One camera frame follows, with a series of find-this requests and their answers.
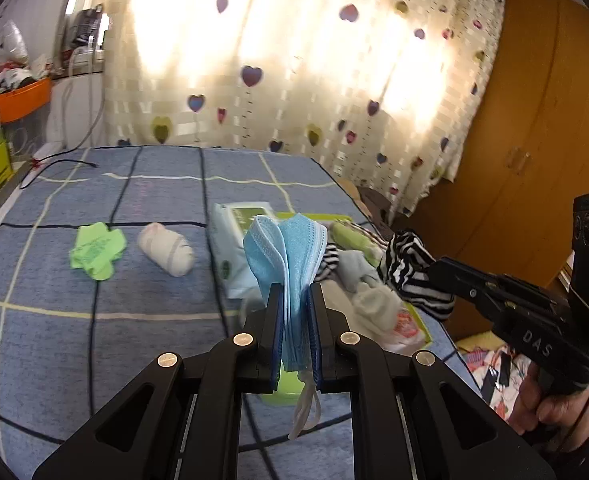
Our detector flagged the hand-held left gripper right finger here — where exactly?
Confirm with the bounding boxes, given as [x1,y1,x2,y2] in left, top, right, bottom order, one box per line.
[308,282,557,480]

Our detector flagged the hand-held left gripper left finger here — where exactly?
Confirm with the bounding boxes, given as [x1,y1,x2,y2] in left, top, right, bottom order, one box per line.
[32,282,285,480]

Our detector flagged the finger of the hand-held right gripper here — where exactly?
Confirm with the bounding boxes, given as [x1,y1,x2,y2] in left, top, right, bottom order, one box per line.
[427,256,500,293]
[461,285,505,333]

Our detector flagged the black white striped sock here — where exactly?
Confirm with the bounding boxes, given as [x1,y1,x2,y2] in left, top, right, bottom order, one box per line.
[317,242,342,281]
[377,230,457,323]

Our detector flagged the white tray with green rim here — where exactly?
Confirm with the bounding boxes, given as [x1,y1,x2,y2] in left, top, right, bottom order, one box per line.
[274,212,435,356]

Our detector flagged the blue face mask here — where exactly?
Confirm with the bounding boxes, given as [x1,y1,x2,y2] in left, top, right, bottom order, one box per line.
[243,212,329,442]

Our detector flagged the green red-patterned sock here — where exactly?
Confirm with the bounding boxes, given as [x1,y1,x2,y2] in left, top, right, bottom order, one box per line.
[330,221,390,268]

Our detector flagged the person's right hand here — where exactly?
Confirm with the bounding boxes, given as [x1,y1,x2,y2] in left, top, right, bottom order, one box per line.
[509,362,589,448]

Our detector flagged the green plastic cup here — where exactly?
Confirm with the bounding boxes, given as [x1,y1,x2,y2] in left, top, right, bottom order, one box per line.
[259,370,307,407]

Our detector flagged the printed cloth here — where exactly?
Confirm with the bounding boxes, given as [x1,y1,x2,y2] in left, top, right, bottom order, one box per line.
[457,332,530,421]

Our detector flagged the clear packet with orange print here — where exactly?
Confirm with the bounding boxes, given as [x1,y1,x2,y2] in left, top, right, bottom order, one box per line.
[381,310,427,353]

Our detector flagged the wet wipes pack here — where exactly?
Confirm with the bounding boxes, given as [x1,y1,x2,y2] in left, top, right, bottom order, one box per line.
[208,202,280,301]

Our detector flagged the beige rolled sock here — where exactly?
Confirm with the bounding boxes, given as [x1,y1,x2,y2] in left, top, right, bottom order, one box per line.
[138,222,195,277]

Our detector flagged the wooden wardrobe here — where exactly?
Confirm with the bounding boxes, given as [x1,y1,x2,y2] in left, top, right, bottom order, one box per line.
[409,0,589,346]

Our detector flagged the green cloth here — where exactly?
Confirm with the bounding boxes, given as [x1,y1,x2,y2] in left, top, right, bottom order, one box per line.
[69,222,128,282]

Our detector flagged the blue plaid blanket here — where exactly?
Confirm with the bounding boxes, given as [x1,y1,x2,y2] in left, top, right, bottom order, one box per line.
[0,145,480,480]

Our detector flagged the heart-print curtain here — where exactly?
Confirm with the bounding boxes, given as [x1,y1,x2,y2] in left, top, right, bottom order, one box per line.
[99,0,507,218]

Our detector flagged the orange plastic basket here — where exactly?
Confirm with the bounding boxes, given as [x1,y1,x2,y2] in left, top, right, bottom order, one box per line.
[0,77,54,125]

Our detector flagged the clear plastic bag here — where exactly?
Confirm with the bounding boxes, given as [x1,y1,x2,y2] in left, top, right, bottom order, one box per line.
[0,20,30,68]

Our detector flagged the black cable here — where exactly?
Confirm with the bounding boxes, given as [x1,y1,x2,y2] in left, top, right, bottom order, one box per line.
[19,159,100,191]

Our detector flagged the white cables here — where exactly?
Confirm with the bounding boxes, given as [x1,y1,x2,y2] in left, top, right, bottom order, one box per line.
[59,50,108,148]

